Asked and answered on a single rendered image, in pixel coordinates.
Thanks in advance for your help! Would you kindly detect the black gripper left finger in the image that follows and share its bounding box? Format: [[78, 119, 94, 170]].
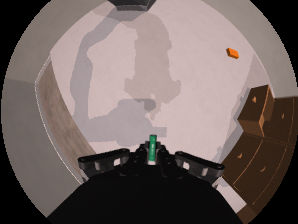
[[77, 141, 150, 183]]

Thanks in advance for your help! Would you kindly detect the dark brown drawer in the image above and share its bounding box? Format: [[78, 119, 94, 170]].
[[237, 84, 274, 137], [222, 134, 263, 184], [266, 98, 294, 144], [234, 140, 286, 204], [253, 147, 294, 213], [290, 98, 298, 146]]

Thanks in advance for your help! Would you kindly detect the brown wooden chest of drawers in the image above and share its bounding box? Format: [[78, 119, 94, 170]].
[[221, 96, 298, 215]]

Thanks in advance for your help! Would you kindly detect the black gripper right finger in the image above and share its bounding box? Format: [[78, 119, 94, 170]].
[[155, 141, 225, 189]]

